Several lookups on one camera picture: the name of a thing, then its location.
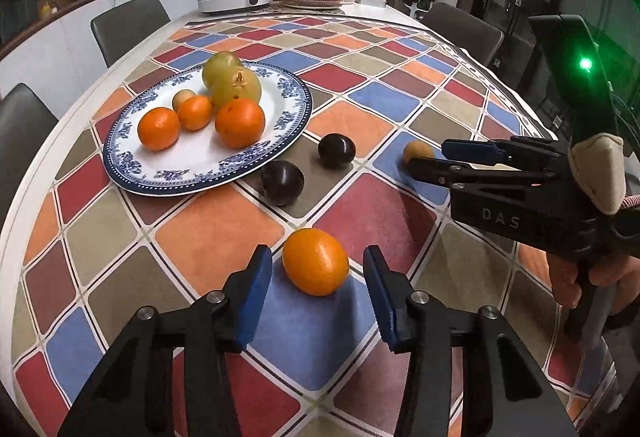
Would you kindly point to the blue patterned white plate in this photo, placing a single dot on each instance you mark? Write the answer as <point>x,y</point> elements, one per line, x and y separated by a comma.
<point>200,157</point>

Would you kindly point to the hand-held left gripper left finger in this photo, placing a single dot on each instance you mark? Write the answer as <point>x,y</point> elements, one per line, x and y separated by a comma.
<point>255,299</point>

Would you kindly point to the small brown round fruit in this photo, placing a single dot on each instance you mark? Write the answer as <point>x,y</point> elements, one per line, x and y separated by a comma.
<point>417,150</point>
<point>180,99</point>

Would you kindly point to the white base cabinets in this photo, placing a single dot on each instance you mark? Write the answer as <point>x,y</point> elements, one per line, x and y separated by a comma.
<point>60,37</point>

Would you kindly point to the yellow pear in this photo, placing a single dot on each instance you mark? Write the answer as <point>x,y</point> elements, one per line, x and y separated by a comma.
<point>235,89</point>

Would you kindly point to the small white box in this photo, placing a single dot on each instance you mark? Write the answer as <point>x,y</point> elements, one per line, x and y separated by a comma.
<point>373,2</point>

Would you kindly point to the large orange mandarin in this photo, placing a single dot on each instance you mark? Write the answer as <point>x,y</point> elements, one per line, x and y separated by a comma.
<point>240,123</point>

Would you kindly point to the white induction cooker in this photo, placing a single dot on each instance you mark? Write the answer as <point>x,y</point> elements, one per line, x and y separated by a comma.
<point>235,3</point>

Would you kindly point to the grey dining chair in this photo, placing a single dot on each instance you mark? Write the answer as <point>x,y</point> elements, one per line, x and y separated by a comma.
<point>465,29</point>
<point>22,132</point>
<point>130,24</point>

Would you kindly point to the beige cloth cover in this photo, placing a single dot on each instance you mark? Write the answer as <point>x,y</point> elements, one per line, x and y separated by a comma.
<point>597,172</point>

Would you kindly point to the dark purple plum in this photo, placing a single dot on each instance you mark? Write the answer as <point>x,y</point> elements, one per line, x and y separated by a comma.
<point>282,183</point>
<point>336,150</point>

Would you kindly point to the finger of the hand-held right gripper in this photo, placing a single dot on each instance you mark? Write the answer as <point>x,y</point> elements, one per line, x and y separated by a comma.
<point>435,171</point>
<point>467,151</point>

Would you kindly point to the colourful checkered tablecloth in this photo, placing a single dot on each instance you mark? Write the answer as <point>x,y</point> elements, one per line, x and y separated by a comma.
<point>210,237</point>

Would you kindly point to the green pear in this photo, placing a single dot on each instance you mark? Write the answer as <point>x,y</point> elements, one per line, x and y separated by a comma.
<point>219,66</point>

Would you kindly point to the person's right hand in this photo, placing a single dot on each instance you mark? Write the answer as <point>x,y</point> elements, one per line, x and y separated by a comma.
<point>564,279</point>

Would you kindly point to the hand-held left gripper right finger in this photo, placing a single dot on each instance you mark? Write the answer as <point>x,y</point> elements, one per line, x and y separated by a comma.
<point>382,304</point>

